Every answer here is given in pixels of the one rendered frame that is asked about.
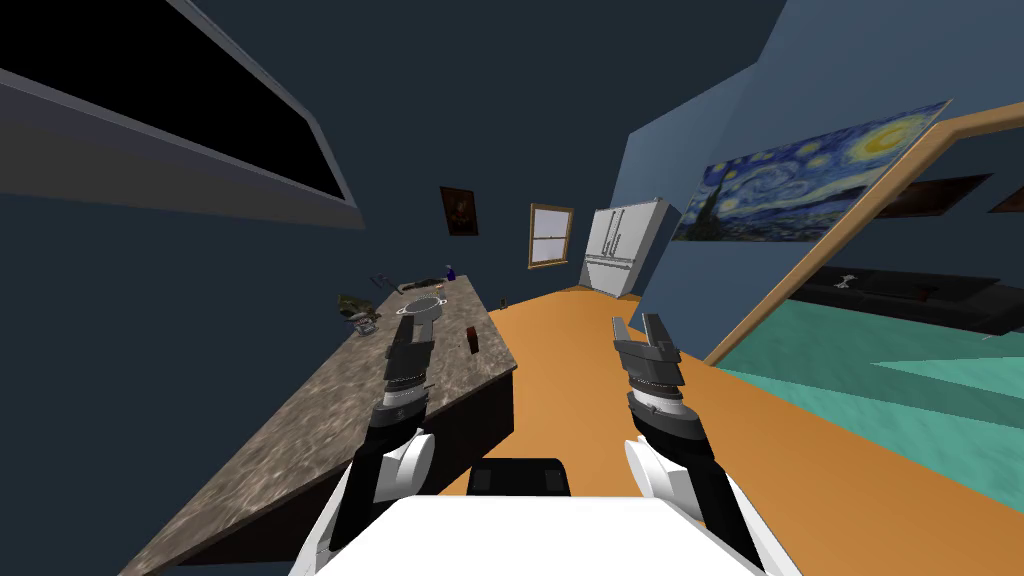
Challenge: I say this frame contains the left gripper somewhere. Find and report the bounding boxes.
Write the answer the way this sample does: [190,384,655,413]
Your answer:
[383,311,441,384]

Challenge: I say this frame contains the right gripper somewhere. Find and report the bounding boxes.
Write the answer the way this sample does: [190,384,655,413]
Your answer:
[611,312,684,385]

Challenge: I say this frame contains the green potted plant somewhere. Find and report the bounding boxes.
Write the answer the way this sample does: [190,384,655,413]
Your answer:
[336,293,382,338]

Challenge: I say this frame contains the white refrigerator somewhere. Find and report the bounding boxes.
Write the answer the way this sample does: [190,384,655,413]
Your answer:
[577,196,673,300]

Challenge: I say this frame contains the dark framed portrait picture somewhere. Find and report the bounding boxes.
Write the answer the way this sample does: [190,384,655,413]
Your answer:
[439,186,481,238]

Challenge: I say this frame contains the wooden framed window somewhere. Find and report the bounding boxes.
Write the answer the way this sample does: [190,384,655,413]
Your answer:
[527,202,576,271]

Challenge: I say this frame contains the blue starry night painting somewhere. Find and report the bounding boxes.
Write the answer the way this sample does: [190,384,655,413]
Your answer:
[669,99,954,245]

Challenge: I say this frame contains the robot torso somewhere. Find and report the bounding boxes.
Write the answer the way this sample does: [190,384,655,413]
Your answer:
[313,457,771,576]

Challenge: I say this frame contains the black sofa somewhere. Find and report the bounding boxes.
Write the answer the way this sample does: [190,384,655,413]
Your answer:
[787,265,1024,337]

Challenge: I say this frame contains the large dark window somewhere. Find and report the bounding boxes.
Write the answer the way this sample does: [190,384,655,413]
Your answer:
[0,0,368,232]

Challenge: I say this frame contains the grey pot with handles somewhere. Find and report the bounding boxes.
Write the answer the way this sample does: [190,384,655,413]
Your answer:
[395,295,449,317]

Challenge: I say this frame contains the dark brown wall picture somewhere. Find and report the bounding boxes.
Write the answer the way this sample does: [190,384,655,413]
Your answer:
[875,172,996,220]

